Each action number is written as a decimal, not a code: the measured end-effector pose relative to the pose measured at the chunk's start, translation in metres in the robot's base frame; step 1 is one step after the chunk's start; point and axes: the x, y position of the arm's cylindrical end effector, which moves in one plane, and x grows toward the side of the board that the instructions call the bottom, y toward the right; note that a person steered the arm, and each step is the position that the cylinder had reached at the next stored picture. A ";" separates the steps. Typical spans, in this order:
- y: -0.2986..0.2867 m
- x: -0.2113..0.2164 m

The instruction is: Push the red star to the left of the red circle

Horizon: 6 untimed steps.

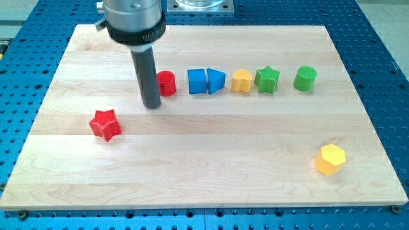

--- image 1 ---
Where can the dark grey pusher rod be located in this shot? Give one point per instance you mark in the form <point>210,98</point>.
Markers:
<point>146,74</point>

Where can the red star block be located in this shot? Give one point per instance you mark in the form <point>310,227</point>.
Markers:
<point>105,124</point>

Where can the green star block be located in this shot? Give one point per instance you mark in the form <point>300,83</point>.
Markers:
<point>266,79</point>

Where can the red cylinder block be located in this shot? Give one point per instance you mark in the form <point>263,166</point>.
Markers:
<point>166,83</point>

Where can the blue cube block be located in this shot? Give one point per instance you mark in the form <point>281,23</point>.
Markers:
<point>197,81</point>

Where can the blue triangle block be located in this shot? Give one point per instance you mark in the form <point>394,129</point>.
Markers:
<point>216,80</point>

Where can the yellow heart block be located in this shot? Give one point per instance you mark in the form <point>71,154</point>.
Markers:
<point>241,81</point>

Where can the wooden board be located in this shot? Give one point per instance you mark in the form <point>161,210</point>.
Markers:
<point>226,149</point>

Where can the green cylinder block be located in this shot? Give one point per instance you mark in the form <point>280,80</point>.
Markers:
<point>305,78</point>

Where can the yellow hexagon block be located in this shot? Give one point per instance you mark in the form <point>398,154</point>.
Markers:
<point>330,159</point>

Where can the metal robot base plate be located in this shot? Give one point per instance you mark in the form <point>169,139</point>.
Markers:
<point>200,7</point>

